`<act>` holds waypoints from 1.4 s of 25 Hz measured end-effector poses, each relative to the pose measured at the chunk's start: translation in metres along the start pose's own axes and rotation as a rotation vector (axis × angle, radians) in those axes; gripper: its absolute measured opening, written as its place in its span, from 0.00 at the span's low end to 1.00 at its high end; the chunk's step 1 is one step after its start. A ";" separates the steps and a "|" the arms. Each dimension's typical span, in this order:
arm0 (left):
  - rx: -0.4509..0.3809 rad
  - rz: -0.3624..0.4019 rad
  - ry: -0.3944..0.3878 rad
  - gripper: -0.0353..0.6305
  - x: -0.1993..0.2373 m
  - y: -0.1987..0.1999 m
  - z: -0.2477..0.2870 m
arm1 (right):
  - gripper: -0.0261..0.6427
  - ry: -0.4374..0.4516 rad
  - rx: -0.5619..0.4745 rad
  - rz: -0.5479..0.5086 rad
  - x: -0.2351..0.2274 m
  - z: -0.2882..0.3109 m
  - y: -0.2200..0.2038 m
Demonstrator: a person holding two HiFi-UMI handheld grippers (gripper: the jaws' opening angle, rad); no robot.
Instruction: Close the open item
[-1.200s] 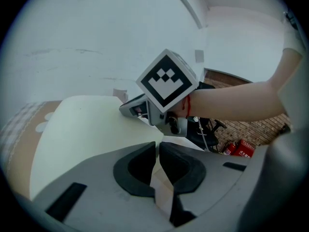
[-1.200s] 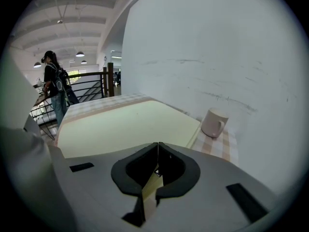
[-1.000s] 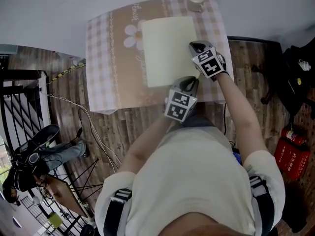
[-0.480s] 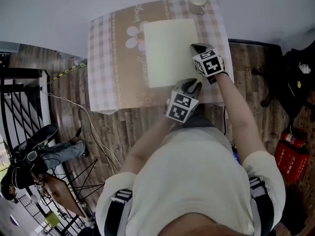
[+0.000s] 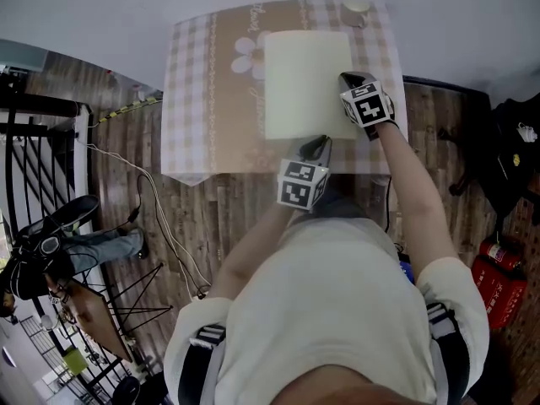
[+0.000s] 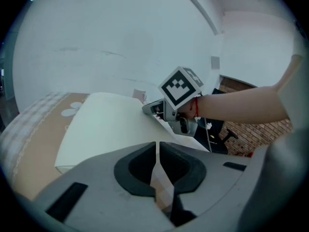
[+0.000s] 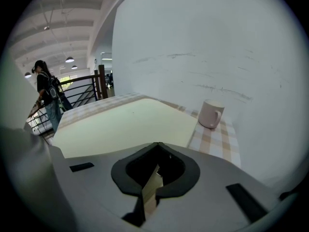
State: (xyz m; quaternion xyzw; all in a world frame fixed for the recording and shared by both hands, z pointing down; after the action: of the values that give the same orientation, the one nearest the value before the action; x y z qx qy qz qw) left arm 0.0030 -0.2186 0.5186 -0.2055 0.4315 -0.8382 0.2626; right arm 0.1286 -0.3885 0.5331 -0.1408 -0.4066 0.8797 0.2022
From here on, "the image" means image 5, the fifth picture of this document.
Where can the yellow black floor tape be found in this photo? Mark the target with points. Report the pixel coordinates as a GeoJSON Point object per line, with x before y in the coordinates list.
{"type": "Point", "coordinates": [126, 109]}

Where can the red extinguisher box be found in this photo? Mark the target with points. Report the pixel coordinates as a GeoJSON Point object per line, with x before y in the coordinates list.
{"type": "Point", "coordinates": [502, 298]}

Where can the wooden table with black legs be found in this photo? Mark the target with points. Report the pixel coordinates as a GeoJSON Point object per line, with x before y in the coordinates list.
{"type": "Point", "coordinates": [93, 314]}

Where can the blue box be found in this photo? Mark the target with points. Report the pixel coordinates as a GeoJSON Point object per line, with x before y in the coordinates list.
{"type": "Point", "coordinates": [406, 268]}

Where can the small white item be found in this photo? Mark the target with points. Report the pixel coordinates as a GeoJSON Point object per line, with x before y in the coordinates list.
{"type": "Point", "coordinates": [527, 132]}

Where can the person's left forearm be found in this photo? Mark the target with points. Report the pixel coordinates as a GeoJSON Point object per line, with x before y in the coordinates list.
{"type": "Point", "coordinates": [249, 251]}

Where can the person's right forearm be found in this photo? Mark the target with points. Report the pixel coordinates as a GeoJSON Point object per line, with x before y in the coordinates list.
{"type": "Point", "coordinates": [417, 201]}

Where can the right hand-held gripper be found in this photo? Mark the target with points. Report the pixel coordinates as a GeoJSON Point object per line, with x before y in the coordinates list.
{"type": "Point", "coordinates": [371, 108]}

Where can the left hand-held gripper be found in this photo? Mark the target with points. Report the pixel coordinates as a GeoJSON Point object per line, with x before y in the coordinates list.
{"type": "Point", "coordinates": [299, 184]}

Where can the black stair railing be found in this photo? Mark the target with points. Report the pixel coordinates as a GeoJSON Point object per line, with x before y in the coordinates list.
{"type": "Point", "coordinates": [42, 171]}

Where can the black office chair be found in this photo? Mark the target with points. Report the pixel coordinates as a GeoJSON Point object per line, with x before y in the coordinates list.
{"type": "Point", "coordinates": [506, 175]}

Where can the person's legs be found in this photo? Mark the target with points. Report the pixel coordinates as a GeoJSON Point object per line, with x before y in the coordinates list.
{"type": "Point", "coordinates": [337, 201]}

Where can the red fire extinguisher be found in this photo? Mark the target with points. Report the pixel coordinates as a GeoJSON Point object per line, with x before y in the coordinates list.
{"type": "Point", "coordinates": [500, 253]}

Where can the green stool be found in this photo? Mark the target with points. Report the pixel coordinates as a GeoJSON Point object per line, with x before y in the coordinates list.
{"type": "Point", "coordinates": [76, 361]}

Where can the small brown cup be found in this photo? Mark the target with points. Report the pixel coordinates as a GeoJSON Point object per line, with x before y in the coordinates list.
{"type": "Point", "coordinates": [354, 17]}

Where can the checked tablecloth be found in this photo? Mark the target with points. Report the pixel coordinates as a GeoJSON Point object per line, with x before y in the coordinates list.
{"type": "Point", "coordinates": [211, 99]}

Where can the person's white shirt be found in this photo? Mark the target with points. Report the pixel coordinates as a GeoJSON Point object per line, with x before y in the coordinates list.
{"type": "Point", "coordinates": [329, 302]}

